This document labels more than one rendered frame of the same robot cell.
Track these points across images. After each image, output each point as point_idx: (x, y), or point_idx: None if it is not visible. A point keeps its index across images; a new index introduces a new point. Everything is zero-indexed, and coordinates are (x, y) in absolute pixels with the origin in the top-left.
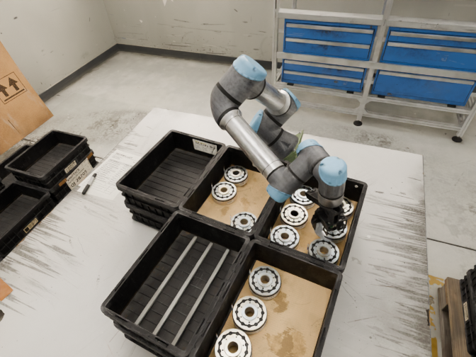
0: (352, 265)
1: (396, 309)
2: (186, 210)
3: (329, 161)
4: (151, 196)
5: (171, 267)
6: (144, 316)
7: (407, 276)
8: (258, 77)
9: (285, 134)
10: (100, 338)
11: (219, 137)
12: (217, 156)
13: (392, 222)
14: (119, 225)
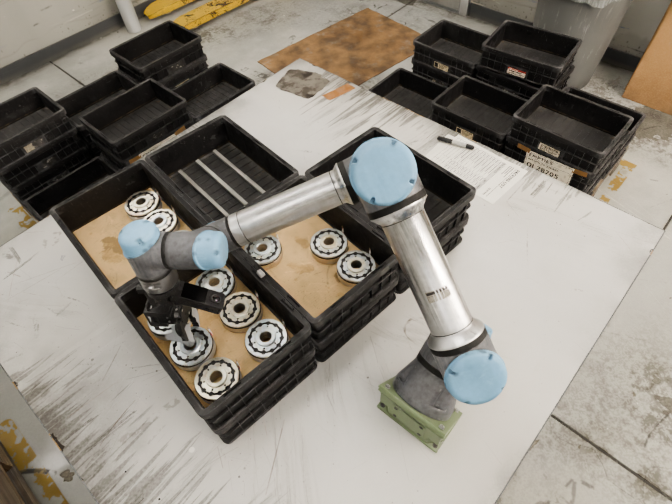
0: (169, 393)
1: (91, 409)
2: (292, 180)
3: (143, 228)
4: (334, 154)
5: (255, 181)
6: (219, 158)
7: (108, 458)
8: (350, 176)
9: (425, 376)
10: None
11: (526, 314)
12: (379, 231)
13: None
14: None
